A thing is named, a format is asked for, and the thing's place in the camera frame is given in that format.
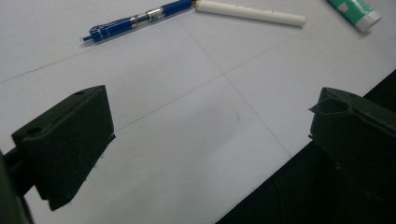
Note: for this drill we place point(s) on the green and white glue stick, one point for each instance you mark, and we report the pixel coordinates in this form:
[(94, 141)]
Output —
[(351, 7)]

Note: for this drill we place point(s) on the white marker pen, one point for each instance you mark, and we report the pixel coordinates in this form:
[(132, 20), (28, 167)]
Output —
[(249, 13)]

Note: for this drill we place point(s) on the white table cover sheet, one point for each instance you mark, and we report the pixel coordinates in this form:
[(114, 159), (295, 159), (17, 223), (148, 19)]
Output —
[(193, 124)]

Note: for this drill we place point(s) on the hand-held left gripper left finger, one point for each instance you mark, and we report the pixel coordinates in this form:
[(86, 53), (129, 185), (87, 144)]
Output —
[(68, 143)]

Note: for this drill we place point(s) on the blue pen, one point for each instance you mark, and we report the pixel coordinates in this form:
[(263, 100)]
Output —
[(112, 28)]

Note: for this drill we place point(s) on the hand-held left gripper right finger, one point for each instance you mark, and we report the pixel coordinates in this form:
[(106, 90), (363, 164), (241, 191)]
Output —
[(355, 137)]

